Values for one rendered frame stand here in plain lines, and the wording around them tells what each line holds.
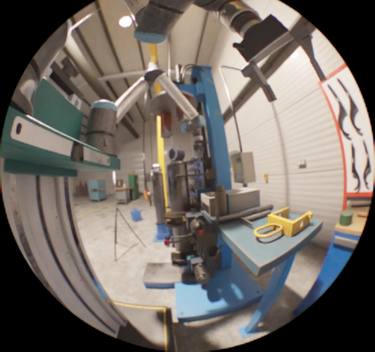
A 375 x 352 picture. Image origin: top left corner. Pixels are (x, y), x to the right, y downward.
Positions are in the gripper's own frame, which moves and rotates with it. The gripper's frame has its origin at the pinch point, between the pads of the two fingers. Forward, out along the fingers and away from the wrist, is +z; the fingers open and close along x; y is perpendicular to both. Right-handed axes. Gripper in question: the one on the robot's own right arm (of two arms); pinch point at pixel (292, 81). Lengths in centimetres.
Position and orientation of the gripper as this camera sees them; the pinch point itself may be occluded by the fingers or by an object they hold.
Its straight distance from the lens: 29.3
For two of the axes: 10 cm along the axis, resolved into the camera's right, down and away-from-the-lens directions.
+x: 3.0, -0.1, -9.5
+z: 4.3, 8.9, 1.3
